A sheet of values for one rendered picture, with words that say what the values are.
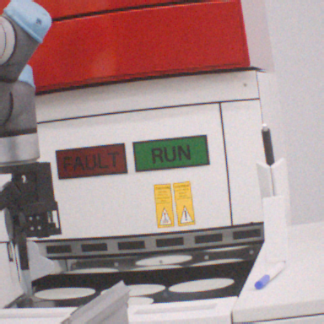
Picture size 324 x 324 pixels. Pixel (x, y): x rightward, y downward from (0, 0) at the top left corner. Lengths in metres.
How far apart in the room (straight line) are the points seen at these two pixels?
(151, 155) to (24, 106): 0.24
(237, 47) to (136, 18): 0.17
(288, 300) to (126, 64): 0.68
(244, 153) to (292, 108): 1.49
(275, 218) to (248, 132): 0.37
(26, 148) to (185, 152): 0.27
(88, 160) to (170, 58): 0.22
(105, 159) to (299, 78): 1.52
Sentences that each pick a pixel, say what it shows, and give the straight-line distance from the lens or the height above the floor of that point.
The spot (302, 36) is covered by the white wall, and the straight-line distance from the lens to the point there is 3.15.
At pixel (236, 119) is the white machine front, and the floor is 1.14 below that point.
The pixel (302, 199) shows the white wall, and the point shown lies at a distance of 3.17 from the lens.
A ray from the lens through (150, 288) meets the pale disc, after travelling 1.62.
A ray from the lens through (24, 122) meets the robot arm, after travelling 1.57.
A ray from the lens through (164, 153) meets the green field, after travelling 1.68.
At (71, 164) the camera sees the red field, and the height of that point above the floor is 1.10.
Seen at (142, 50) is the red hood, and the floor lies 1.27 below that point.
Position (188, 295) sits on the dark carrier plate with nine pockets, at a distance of 1.52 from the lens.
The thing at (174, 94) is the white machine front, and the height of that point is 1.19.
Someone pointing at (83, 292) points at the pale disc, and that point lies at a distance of 1.63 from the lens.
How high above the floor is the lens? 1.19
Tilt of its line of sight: 3 degrees down
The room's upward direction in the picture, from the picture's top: 6 degrees counter-clockwise
